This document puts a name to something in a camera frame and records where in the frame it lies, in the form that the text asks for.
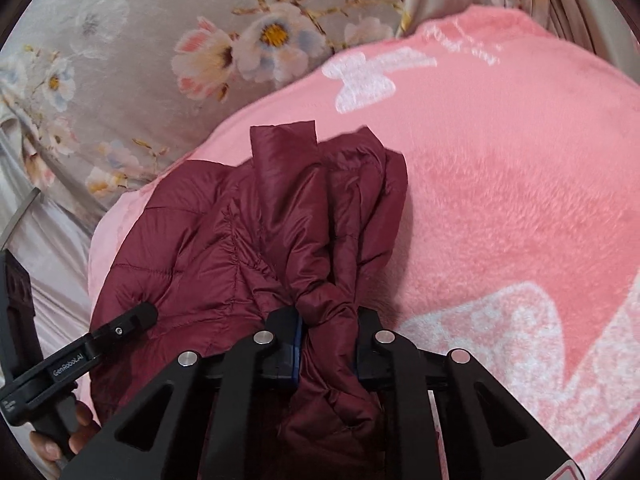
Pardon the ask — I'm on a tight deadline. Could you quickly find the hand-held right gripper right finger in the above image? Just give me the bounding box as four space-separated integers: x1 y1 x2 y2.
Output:
352 307 586 480

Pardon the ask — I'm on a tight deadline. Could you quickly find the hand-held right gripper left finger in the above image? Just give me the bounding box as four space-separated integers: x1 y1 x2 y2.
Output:
60 307 306 480

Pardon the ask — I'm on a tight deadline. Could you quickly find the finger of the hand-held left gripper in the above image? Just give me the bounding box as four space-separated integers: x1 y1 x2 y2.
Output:
89 301 160 357

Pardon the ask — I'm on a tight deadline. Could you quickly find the maroon puffer jacket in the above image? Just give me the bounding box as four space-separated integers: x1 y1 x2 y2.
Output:
90 121 408 480

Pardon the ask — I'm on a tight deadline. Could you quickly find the person's left hand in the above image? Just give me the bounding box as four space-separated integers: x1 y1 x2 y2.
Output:
27 400 102 467

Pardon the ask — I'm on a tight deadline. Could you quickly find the pink fleece blanket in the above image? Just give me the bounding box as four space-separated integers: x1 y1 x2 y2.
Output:
87 4 640 480

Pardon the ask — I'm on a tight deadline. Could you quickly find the grey floral bedsheet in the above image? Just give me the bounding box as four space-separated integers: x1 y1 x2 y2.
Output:
0 0 416 221

